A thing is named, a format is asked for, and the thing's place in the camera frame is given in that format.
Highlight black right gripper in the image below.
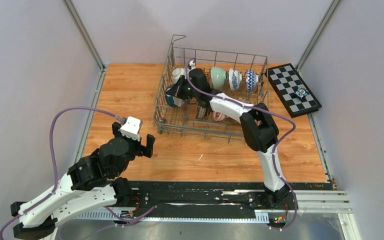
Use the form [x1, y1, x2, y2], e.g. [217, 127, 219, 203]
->
[167, 75, 201, 100]

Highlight dark teal bowl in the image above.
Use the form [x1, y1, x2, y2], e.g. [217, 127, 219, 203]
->
[164, 84, 184, 108]

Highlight white bowl green dashes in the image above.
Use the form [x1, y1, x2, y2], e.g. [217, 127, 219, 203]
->
[171, 67, 186, 84]

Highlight grey wire dish rack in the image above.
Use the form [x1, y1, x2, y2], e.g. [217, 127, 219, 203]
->
[153, 34, 269, 141]

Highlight black bowl beige inside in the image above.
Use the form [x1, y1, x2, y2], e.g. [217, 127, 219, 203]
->
[195, 105, 210, 120]

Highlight pale green bowl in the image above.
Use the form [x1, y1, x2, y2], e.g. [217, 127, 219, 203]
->
[210, 66, 228, 90]

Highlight orange floral pattern bowl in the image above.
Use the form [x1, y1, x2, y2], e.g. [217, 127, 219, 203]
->
[212, 111, 227, 122]

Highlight blue floral pattern bowl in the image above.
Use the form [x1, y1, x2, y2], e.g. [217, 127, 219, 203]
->
[228, 68, 242, 91]

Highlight blue zigzag pattern bowl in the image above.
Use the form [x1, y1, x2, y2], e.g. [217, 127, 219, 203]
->
[245, 69, 259, 92]

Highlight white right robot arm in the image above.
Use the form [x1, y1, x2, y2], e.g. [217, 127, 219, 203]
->
[166, 67, 291, 209]

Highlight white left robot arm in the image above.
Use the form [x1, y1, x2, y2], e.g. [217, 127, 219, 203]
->
[10, 120, 156, 240]

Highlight black white checkerboard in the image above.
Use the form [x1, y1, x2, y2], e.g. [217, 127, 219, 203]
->
[267, 63, 322, 118]

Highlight small blue owl figure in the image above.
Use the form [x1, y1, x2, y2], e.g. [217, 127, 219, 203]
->
[294, 87, 310, 100]

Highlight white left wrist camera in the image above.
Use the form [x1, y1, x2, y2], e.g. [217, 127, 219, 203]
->
[119, 116, 143, 142]

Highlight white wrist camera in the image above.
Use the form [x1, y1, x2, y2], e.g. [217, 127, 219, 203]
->
[119, 116, 143, 142]
[187, 62, 196, 71]

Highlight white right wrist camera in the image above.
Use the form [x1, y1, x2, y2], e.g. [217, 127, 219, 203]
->
[187, 62, 196, 71]

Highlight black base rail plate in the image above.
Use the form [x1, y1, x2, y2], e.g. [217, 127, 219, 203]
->
[54, 180, 352, 223]

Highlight left aluminium frame post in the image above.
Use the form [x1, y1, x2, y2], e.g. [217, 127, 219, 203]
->
[62, 0, 106, 72]

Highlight aluminium frame post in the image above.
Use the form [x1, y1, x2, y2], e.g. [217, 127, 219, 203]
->
[296, 0, 342, 72]
[62, 0, 106, 72]

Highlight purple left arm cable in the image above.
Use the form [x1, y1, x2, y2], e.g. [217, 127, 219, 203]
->
[0, 106, 127, 240]

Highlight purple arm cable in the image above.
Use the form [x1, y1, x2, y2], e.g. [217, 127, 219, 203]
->
[185, 58, 299, 232]
[0, 106, 127, 240]

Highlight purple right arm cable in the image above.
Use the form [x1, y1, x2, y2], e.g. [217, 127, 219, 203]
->
[185, 58, 299, 232]

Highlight right aluminium frame post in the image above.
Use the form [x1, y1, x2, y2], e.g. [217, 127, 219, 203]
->
[296, 0, 342, 72]

